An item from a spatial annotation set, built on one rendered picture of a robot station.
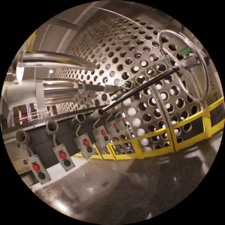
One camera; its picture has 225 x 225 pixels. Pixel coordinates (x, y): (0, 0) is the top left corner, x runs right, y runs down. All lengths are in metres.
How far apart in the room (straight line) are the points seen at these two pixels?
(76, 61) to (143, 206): 1.39
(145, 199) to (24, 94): 1.38
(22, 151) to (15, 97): 0.46
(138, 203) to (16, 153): 0.97
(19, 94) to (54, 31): 8.39
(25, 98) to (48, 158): 0.56
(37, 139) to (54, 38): 9.06
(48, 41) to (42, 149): 9.24
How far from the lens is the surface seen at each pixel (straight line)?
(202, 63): 0.29
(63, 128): 0.61
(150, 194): 0.89
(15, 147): 0.63
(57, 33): 9.11
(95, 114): 0.57
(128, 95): 0.43
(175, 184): 0.90
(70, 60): 0.77
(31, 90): 0.84
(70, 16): 8.74
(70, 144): 0.57
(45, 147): 0.55
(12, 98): 0.88
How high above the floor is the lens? 0.78
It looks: 4 degrees up
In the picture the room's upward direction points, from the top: 25 degrees counter-clockwise
